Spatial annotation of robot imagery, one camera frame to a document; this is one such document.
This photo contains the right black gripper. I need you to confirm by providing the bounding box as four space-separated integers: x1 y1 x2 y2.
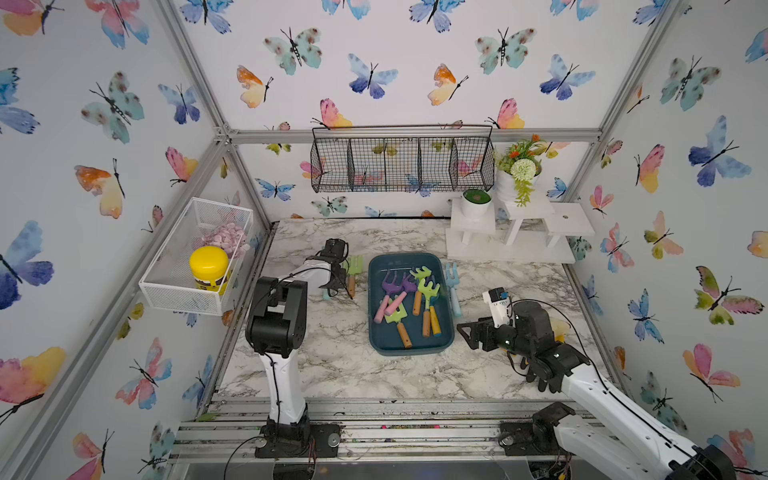
456 314 534 362

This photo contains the purple fork pink handle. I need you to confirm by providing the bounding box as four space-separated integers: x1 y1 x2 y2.
373 270 402 324

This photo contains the teal plastic storage box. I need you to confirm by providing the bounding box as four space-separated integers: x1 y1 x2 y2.
368 252 454 356

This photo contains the green rake wooden handle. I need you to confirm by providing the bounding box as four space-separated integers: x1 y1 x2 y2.
418 280 440 337
410 266 432 316

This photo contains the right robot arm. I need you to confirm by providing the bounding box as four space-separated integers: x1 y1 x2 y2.
456 293 737 479

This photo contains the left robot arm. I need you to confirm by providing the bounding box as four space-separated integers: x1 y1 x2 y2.
244 238 349 447

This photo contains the yellow black work glove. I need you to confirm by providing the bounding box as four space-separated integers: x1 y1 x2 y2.
520 355 566 393

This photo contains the white knit glove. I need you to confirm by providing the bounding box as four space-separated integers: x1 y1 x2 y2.
550 318 571 343

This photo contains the pink flower bunch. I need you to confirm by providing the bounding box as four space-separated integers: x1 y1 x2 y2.
198 222 251 259

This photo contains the white tiered plant stand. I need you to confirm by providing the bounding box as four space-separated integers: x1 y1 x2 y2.
445 196 595 264

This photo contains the small white pot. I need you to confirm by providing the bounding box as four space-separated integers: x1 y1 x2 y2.
461 189 492 221

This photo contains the yellow lidded jar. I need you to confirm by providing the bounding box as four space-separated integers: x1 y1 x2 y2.
189 246 229 296

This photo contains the white pot with flowers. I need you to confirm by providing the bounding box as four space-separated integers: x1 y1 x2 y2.
494 134 547 208

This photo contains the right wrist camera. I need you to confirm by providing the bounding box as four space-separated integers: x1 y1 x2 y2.
482 287 511 328

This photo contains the teal rake yellow handle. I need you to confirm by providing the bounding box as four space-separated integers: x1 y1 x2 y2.
425 301 442 336

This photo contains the purple rake pink handle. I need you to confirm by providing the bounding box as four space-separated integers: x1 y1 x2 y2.
384 272 417 316

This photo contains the black wire wall basket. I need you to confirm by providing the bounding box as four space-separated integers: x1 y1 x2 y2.
310 124 495 197

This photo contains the white mesh wall basket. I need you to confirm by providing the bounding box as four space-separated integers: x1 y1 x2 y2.
139 198 253 315

